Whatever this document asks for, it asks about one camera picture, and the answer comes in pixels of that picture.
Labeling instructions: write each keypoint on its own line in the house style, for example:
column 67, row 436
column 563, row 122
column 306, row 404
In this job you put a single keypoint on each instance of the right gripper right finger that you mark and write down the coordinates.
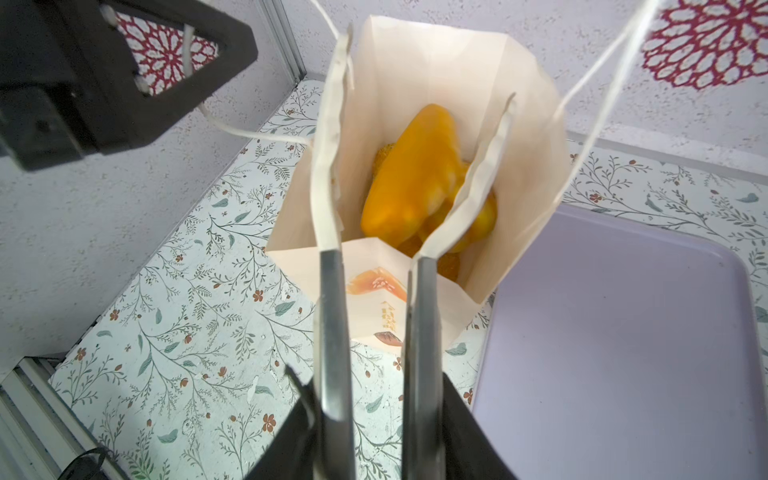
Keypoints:
column 423, row 454

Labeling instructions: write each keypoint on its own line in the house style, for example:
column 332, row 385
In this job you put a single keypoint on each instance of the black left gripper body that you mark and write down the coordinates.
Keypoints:
column 41, row 126

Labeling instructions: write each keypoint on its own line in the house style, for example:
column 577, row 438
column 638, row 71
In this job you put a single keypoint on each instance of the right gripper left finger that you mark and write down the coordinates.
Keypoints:
column 332, row 379

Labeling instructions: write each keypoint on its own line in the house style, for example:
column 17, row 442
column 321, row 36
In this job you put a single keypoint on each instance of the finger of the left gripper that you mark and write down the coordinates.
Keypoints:
column 133, row 69

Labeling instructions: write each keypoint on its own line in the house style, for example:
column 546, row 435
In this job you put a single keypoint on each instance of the yellow elongated bread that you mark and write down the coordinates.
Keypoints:
column 482, row 225

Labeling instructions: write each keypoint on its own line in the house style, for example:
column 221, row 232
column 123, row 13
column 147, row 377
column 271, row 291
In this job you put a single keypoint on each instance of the orange round bread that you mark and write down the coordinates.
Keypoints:
column 414, row 180

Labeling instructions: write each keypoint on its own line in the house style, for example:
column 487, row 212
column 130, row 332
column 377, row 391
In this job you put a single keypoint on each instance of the white paper bag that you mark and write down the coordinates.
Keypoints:
column 395, row 69

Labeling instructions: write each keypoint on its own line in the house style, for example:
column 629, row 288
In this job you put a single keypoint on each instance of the lavender plastic tray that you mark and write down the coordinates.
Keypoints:
column 619, row 350

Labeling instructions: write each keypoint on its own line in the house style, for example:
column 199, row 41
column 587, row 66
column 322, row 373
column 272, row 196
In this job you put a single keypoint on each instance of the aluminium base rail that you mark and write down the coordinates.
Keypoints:
column 41, row 437

